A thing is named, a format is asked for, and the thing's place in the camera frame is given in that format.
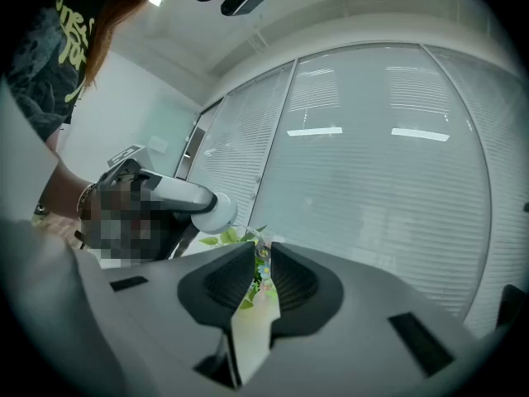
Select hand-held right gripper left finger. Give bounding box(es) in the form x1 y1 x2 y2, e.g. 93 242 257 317
74 240 257 397

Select black mesh office chair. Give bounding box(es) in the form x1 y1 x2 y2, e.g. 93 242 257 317
494 283 529 331

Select person's left forearm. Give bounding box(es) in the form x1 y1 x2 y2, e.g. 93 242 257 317
36 149 100 227

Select person's black printed shirt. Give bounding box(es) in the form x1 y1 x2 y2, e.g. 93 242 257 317
3 0 121 144

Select beaded wrist bracelet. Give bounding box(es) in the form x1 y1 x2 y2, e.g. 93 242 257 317
76 182 98 214

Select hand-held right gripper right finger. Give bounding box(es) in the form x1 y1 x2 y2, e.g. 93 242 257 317
243 241 499 397

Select artificial flowers in pot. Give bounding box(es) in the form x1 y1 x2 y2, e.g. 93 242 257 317
198 224 286 310

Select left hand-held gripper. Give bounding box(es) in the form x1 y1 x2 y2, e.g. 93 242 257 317
96 143 219 214

